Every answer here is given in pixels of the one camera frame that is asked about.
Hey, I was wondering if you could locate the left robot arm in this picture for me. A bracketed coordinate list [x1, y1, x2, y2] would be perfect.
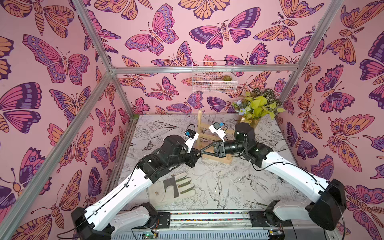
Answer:
[71, 135, 201, 240]

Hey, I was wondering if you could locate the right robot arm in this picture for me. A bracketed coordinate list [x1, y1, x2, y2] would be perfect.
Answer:
[201, 123, 347, 231]

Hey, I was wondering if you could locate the wooden jewelry display stand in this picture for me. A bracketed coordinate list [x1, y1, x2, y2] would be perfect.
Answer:
[197, 110, 243, 165]

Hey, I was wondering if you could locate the white green work glove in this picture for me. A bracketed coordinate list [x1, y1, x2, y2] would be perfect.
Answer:
[149, 172, 196, 206]

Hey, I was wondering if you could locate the potted green plant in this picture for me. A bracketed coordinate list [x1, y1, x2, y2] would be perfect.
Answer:
[232, 89, 285, 129]

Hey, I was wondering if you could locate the small succulent in basket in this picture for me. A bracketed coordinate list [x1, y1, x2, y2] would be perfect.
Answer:
[222, 75, 232, 82]

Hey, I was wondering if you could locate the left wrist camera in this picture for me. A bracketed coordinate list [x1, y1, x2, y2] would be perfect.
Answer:
[185, 129, 199, 153]

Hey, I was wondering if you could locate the white wire basket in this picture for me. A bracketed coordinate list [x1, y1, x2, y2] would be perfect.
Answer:
[190, 60, 238, 94]

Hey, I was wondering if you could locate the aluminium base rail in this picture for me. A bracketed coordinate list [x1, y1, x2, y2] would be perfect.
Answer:
[112, 210, 340, 240]

